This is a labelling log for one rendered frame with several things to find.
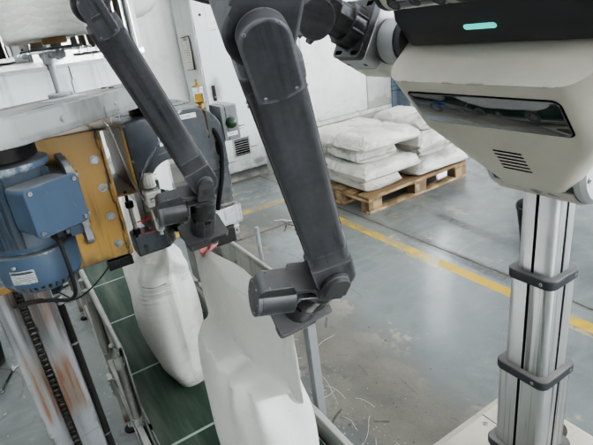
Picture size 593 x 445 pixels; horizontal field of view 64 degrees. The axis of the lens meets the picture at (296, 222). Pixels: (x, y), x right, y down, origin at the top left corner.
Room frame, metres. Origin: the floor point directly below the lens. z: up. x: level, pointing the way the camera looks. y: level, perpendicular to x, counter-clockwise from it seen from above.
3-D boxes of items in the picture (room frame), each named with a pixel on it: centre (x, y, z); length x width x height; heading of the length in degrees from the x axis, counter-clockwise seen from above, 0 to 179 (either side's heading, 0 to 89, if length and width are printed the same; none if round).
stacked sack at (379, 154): (4.04, -0.60, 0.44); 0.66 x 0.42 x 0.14; 24
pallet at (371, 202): (4.22, -0.89, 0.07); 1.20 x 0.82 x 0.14; 122
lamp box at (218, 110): (1.28, 0.15, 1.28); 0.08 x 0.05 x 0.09; 30
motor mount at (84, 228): (0.98, 0.48, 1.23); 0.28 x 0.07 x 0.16; 30
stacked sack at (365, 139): (3.88, -0.75, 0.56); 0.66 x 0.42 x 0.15; 120
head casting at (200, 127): (1.31, 0.34, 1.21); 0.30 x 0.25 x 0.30; 30
